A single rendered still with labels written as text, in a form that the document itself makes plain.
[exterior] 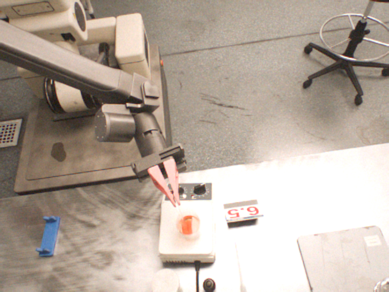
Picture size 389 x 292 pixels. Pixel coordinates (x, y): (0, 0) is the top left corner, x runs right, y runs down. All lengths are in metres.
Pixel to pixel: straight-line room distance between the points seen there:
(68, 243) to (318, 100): 1.62
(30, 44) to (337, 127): 1.67
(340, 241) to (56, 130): 1.28
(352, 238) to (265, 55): 1.63
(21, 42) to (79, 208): 0.47
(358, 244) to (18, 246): 0.84
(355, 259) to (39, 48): 0.79
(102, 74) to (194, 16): 2.01
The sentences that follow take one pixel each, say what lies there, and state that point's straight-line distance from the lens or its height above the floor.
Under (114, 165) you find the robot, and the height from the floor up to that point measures 0.36.
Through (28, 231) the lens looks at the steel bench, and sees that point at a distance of 0.96.
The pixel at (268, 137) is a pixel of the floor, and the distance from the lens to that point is 1.83.
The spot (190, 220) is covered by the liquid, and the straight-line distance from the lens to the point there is 0.69.
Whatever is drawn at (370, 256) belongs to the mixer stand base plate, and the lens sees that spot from 0.86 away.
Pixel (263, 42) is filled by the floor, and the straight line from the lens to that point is 2.36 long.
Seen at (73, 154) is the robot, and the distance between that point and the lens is 1.50.
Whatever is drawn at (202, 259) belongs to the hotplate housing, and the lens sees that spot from 0.75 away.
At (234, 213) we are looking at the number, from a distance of 0.80.
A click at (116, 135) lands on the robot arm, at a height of 1.06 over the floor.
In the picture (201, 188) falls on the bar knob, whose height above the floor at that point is 0.81.
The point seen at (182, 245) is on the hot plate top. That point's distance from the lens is 0.72.
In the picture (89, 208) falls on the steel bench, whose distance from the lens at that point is 0.90.
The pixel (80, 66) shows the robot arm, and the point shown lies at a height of 1.13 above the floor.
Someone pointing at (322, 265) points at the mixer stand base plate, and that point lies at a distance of 0.82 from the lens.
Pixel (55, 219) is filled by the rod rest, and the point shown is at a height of 0.77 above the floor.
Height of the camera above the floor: 1.53
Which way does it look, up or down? 58 degrees down
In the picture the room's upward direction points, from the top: 9 degrees counter-clockwise
